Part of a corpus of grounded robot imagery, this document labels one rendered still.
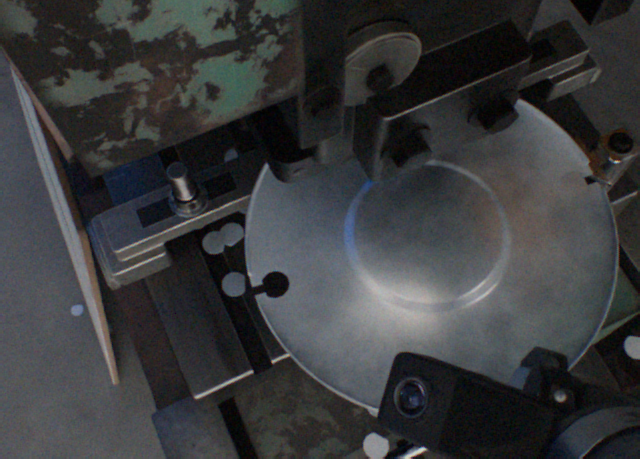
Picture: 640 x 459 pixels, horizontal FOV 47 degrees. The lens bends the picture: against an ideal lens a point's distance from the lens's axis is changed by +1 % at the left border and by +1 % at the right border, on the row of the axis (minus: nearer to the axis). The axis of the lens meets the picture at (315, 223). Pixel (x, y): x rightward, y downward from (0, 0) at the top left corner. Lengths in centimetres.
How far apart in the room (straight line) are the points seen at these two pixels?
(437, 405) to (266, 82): 20
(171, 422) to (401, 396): 33
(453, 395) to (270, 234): 24
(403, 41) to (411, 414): 20
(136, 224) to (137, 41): 40
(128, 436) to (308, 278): 85
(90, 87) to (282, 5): 7
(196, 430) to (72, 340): 77
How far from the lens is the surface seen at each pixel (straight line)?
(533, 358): 47
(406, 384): 41
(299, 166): 49
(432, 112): 43
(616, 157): 64
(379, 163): 45
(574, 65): 75
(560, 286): 59
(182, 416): 70
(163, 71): 27
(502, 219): 59
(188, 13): 25
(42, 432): 142
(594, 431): 32
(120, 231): 64
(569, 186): 62
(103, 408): 139
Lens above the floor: 132
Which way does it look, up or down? 67 degrees down
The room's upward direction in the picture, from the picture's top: 2 degrees counter-clockwise
